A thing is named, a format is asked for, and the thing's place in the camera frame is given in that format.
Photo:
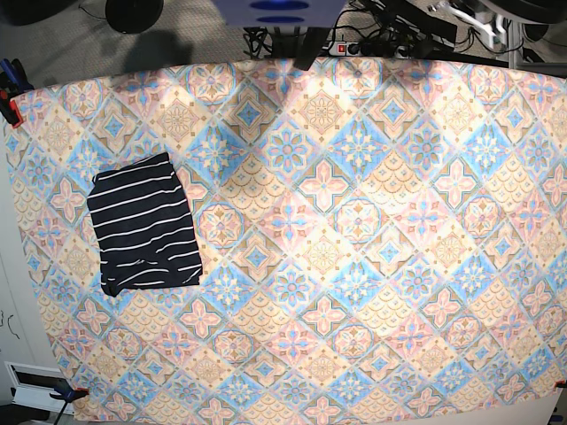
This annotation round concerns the navy white striped T-shirt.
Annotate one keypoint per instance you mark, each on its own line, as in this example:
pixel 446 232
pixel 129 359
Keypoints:
pixel 144 228

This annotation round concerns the white power strip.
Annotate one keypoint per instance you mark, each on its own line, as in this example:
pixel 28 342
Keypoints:
pixel 374 48

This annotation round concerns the patterned floral tablecloth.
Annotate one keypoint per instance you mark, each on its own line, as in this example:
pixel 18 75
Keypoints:
pixel 381 240

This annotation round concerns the black round stool base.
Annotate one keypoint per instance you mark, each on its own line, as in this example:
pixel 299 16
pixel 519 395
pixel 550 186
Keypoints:
pixel 132 16

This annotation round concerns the blue orange clamp upper left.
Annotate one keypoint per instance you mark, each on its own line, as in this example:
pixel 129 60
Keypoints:
pixel 14 82

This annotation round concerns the blue orange clamp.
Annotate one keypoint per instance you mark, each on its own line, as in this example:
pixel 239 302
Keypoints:
pixel 68 395
pixel 14 82

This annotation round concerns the blue orange clamp lower left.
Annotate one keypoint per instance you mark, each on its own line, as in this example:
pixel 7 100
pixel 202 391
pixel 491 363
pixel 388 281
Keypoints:
pixel 68 395

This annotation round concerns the black mounting post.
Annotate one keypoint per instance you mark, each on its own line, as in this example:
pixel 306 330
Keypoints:
pixel 311 46

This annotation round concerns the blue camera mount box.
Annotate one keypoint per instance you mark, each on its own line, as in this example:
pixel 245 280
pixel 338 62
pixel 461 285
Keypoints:
pixel 304 13

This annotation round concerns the white wall vent box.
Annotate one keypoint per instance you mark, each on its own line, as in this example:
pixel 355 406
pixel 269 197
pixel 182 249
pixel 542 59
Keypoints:
pixel 33 386

